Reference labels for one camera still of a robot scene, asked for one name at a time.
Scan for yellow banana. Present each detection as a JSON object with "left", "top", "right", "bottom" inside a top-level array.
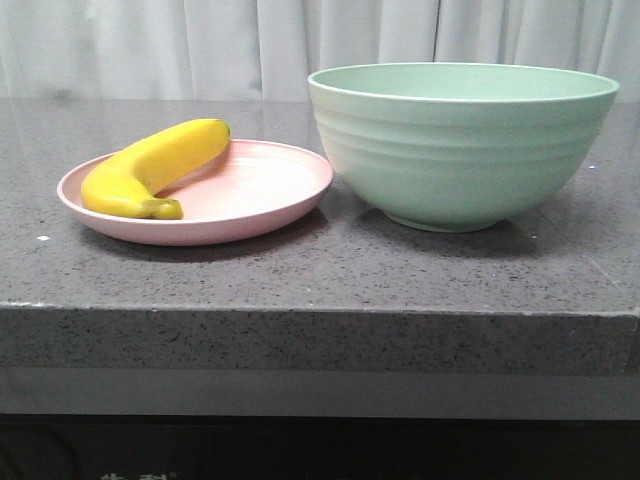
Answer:
[{"left": 81, "top": 118, "right": 230, "bottom": 220}]

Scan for white curtain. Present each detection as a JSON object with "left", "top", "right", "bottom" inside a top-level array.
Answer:
[{"left": 1, "top": 0, "right": 639, "bottom": 102}]

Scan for green bowl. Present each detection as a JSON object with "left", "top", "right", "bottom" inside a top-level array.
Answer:
[{"left": 308, "top": 62, "right": 619, "bottom": 232}]

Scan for pink plate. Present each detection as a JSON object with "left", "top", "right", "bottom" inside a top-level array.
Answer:
[{"left": 57, "top": 139, "right": 333, "bottom": 246}]

